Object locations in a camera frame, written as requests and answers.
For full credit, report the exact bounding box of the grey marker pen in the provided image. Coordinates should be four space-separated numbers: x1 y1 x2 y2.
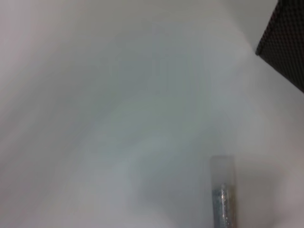
210 155 238 228

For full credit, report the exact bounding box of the black mesh pen holder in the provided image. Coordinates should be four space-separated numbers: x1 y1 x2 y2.
255 0 304 93

